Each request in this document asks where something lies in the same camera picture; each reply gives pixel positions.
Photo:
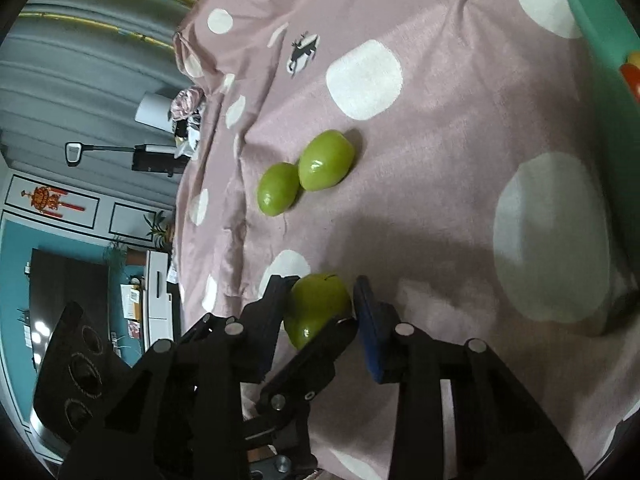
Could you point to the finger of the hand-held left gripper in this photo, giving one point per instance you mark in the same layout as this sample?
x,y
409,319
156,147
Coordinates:
x,y
315,360
202,327

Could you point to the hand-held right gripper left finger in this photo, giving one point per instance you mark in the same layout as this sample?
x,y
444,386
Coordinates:
x,y
276,310

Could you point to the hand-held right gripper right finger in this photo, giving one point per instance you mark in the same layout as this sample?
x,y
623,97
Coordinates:
x,y
364,320

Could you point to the green plastic basin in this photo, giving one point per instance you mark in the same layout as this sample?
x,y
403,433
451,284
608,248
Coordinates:
x,y
600,20

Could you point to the white cabinet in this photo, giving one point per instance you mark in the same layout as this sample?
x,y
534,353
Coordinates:
x,y
159,290

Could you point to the black television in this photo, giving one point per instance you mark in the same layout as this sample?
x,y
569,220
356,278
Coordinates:
x,y
70,290

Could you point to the green potted plant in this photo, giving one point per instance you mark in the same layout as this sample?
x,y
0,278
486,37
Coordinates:
x,y
156,227

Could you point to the small round green jujube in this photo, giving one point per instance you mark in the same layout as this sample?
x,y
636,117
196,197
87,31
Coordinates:
x,y
278,195

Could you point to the large green jujube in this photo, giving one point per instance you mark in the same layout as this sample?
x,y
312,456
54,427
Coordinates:
x,y
326,160

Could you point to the stick vacuum cleaner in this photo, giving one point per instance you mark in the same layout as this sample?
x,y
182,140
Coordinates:
x,y
145,156

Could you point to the pile of household clutter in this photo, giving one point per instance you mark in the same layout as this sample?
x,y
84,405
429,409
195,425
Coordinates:
x,y
187,135

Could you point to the pink polka dot cloth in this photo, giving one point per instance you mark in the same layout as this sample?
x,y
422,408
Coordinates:
x,y
425,110

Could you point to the white cylindrical bin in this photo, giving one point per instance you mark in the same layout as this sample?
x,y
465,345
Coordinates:
x,y
151,110

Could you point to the pink crumpled cloth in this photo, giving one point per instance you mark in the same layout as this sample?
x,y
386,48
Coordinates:
x,y
187,100

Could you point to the red fruit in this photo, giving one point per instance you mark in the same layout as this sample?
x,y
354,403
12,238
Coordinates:
x,y
634,82

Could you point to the red knot wall ornament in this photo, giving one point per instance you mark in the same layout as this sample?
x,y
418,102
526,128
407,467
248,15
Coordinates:
x,y
46,199

